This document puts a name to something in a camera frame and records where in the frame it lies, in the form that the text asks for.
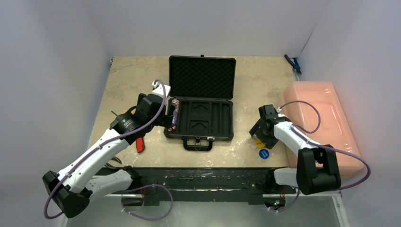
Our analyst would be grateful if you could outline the pink translucent plastic bin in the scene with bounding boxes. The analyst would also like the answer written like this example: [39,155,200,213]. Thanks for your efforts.
[282,81,365,179]

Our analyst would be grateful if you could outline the blue handled pliers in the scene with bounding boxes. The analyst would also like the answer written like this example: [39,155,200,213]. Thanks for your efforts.
[284,54,302,74]

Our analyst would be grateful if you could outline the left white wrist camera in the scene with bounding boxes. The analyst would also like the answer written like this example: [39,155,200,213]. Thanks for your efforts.
[151,80,171,98]

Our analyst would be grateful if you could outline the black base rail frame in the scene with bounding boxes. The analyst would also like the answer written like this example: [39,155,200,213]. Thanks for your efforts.
[95,167,296,207]

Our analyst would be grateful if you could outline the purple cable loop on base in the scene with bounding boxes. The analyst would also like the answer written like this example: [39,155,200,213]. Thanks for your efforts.
[121,183,174,221]

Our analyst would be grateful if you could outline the yellow dealer button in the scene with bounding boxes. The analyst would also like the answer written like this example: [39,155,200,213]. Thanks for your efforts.
[255,140,265,148]

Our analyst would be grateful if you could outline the black poker set case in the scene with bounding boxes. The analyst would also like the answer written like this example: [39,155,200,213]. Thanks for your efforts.
[164,55,236,151]

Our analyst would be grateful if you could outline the blue dealer button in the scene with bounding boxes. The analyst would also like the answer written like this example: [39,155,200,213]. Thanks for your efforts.
[259,149,270,159]

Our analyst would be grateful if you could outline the red black folding knife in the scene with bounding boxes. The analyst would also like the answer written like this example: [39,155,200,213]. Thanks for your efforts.
[136,138,145,153]

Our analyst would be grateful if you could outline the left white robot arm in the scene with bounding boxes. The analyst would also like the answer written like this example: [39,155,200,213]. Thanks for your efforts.
[42,92,173,219]

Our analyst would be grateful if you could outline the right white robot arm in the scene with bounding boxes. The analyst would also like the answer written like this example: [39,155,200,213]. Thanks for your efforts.
[249,105,341,195]

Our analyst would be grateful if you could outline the purple poker chip stack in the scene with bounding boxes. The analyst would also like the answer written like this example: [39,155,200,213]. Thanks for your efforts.
[172,107,179,125]

